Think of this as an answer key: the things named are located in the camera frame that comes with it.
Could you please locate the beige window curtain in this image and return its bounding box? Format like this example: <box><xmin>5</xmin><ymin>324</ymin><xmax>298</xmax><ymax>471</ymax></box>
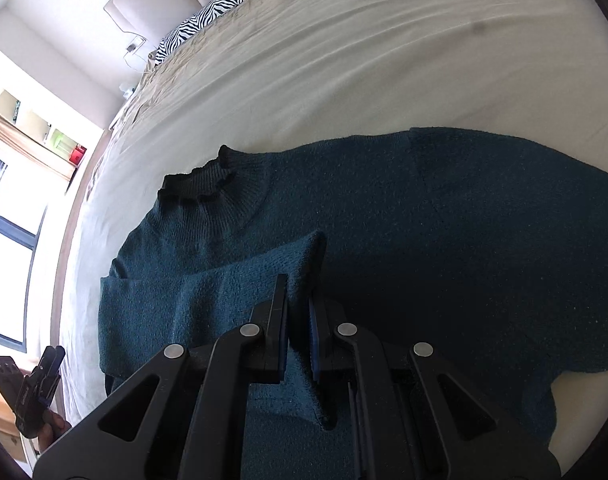
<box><xmin>0</xmin><ymin>114</ymin><xmax>76</xmax><ymax>182</ymax></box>

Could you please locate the white wall shelf unit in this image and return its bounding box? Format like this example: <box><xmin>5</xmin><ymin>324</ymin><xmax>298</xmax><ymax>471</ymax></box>
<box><xmin>0</xmin><ymin>84</ymin><xmax>79</xmax><ymax>170</ymax></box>

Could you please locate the person's left hand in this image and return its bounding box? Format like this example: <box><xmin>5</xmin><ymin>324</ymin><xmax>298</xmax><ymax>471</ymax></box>
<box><xmin>37</xmin><ymin>410</ymin><xmax>72</xmax><ymax>453</ymax></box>

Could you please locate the red box on shelf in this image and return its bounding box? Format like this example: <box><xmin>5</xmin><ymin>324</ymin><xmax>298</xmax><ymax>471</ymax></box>
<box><xmin>69</xmin><ymin>144</ymin><xmax>87</xmax><ymax>166</ymax></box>

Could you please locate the beige bed sheet mattress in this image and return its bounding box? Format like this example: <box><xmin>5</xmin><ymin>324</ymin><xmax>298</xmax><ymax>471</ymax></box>
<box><xmin>58</xmin><ymin>0</ymin><xmax>608</xmax><ymax>476</ymax></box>

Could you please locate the dark teal knit sweater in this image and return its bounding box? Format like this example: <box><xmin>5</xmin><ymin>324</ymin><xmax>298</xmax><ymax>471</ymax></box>
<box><xmin>99</xmin><ymin>128</ymin><xmax>608</xmax><ymax>479</ymax></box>

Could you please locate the zebra print pillow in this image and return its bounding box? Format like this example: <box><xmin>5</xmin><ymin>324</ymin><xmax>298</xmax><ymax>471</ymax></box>
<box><xmin>152</xmin><ymin>0</ymin><xmax>245</xmax><ymax>65</ymax></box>

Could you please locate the dark framed window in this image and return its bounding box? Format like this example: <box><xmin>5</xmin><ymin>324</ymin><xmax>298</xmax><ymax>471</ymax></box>
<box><xmin>0</xmin><ymin>158</ymin><xmax>46</xmax><ymax>351</ymax></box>

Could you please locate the charger with white cable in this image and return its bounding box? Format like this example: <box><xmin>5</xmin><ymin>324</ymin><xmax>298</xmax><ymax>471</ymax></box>
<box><xmin>123</xmin><ymin>35</ymin><xmax>147</xmax><ymax>72</ymax></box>

